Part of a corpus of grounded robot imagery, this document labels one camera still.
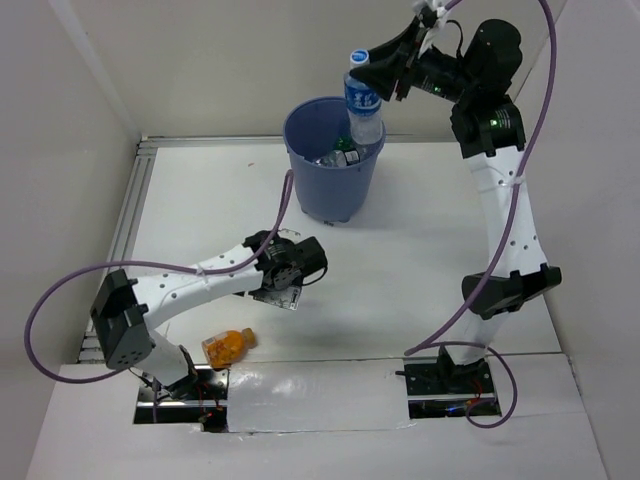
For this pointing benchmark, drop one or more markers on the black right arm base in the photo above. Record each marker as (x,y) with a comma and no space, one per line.
(432,395)

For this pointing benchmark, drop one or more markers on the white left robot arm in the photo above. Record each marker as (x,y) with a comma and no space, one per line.
(127,312)

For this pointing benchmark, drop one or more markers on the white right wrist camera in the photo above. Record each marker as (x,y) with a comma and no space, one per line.
(433,15)

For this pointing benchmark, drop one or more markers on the blue plastic bin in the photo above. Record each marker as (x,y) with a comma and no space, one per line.
(326,193)

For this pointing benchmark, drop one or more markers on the orange juice bottle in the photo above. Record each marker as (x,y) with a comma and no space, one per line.
(229,347)

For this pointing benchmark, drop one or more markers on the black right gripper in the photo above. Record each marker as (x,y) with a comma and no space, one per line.
(381,75)

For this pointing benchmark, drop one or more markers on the aluminium rail frame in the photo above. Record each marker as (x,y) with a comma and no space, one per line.
(394,269)

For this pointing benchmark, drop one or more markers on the silver tape sheet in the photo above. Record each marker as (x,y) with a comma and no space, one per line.
(317,396)

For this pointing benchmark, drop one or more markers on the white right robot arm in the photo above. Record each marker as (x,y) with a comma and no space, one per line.
(490,132)

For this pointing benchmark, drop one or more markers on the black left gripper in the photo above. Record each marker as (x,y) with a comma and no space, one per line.
(285,298)

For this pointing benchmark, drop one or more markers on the green soda bottle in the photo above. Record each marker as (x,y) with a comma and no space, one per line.
(343,143)

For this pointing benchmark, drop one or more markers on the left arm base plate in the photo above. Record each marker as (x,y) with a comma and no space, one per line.
(204,406)

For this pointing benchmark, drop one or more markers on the clear bottle black cap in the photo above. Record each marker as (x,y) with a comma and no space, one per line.
(342,158)

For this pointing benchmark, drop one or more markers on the blue label water bottle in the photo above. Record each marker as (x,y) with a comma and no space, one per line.
(363,108)

